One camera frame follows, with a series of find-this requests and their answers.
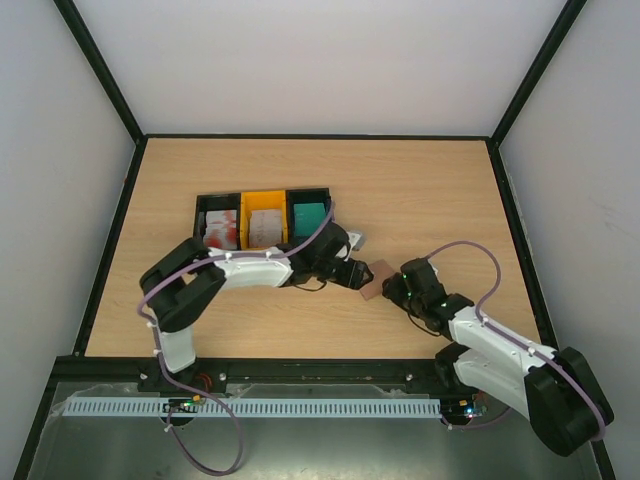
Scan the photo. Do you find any purple cable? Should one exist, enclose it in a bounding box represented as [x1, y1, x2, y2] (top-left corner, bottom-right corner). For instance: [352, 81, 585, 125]
[137, 198, 337, 475]
[425, 240, 614, 443]

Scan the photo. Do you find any white pink card stack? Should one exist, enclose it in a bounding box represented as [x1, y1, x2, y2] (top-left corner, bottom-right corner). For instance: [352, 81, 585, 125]
[248, 209, 283, 249]

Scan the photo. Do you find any black enclosure frame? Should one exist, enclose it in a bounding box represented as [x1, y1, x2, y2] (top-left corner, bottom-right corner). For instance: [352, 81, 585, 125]
[14, 0, 587, 479]

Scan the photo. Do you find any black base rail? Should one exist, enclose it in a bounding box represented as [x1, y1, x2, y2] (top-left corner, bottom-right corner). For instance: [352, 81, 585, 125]
[48, 355, 448, 395]

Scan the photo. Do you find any red white card stack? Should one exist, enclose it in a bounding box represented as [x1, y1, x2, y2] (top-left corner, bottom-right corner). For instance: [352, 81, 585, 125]
[203, 210, 237, 250]

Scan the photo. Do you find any yellow bin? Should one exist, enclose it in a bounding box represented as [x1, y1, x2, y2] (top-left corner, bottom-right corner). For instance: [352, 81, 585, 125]
[238, 190, 288, 250]

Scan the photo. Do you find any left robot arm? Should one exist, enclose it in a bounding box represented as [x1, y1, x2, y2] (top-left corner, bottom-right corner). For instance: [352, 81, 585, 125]
[139, 221, 374, 373]

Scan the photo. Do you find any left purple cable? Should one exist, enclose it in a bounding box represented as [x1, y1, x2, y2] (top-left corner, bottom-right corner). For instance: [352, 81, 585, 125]
[137, 198, 337, 475]

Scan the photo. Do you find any teal card stack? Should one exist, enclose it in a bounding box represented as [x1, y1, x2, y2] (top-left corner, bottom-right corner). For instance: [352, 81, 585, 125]
[293, 202, 326, 238]

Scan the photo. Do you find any black bin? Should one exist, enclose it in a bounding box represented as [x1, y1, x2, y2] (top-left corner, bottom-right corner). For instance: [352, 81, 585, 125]
[286, 187, 331, 243]
[193, 193, 241, 251]

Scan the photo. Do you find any grey slotted cable duct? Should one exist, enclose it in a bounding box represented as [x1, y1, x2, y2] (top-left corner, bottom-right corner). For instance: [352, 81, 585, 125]
[62, 397, 441, 419]

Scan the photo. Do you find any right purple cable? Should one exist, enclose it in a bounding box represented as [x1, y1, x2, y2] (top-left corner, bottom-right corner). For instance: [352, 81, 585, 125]
[425, 240, 614, 443]

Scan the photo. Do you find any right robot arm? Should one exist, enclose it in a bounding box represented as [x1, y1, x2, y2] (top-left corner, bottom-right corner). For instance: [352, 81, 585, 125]
[382, 258, 614, 456]

